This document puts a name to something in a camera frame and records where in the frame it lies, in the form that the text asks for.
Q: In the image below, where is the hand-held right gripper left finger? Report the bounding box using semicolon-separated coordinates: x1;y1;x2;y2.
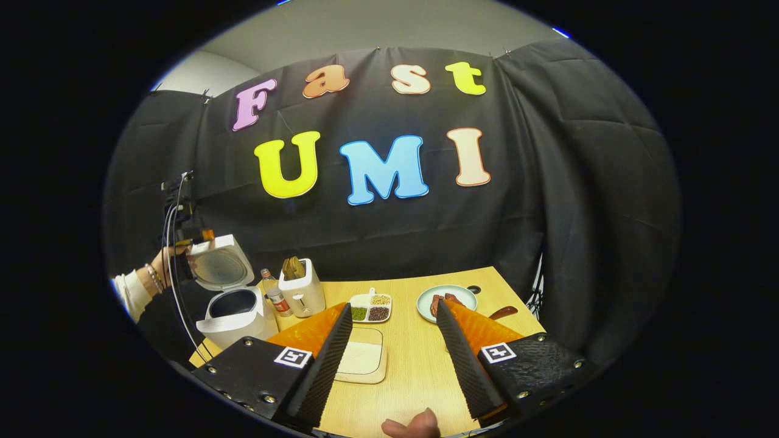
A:
192;302;354;429

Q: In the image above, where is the clear plastic water bottle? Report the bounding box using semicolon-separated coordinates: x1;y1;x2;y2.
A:
260;268;293;318

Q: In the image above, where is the black tripod stand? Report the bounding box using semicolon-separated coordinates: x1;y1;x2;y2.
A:
528;252;546;318

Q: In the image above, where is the white rice cooker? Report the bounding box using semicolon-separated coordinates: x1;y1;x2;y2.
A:
196;234;279;350

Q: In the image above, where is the pale green round plate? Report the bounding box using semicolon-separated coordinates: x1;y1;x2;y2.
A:
417;285;478;323

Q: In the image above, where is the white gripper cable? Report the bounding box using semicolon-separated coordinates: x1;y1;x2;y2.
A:
162;175;211;366

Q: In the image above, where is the black backdrop cloth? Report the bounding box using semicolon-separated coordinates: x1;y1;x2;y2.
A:
103;40;682;366

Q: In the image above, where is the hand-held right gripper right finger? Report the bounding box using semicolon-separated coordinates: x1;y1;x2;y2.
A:
436;298;588;426

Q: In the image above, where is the white toaster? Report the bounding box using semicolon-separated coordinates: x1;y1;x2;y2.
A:
278;258;326;318

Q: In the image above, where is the white divided bean dish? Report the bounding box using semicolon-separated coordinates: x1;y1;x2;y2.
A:
349;288;393;324

